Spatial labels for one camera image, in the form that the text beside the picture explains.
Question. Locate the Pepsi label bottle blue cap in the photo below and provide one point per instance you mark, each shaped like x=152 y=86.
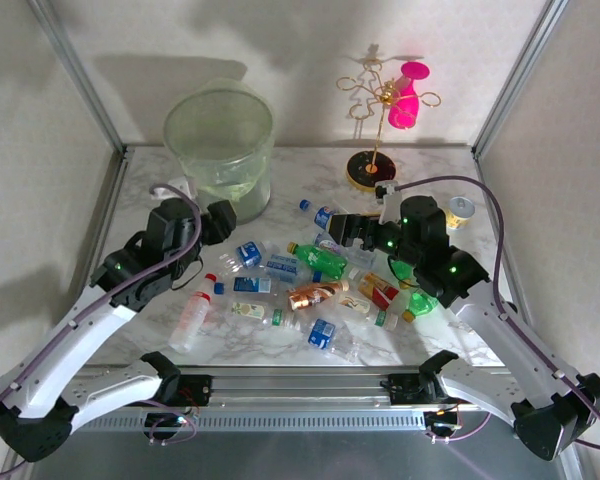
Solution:
x=323 y=216

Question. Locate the green Sprite bottle yellow cap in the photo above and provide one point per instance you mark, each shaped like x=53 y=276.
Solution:
x=320 y=260

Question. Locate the blue label bottle white cap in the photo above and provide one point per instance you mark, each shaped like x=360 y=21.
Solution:
x=249 y=253

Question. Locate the red yellow label bottle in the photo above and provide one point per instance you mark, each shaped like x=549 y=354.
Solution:
x=377 y=290

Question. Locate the soda water bottle blue cap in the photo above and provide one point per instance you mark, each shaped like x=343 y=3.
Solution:
x=282 y=265

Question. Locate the copper coloured bottle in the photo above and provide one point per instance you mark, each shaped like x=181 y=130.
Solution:
x=310 y=296

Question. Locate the plain green bottle yellow cap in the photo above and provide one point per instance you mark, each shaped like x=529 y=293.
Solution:
x=422 y=302

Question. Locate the green leaf label bottle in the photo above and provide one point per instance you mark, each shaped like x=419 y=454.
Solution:
x=247 y=310

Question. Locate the white bottle red cap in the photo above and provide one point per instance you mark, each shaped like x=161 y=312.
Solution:
x=192 y=315

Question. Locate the crushed blue label bottle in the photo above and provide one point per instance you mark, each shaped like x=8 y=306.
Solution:
x=321 y=334

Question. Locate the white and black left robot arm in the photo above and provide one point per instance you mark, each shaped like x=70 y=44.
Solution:
x=80 y=340

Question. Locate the clear bin with green liner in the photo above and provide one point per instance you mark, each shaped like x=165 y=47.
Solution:
x=215 y=150

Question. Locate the red white label clear bottle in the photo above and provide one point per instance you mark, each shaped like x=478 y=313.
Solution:
x=330 y=245

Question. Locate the yellow tin can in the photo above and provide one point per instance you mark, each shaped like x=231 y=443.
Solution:
x=462 y=207

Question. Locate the pink wine glass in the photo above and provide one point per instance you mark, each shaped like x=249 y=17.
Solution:
x=405 y=107

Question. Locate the aluminium table side rail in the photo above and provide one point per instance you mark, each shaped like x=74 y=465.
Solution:
x=107 y=190

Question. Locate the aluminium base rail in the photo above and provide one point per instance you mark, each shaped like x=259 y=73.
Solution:
x=300 y=387

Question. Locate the aluminium corner post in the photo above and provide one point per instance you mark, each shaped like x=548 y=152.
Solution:
x=80 y=75
x=519 y=75

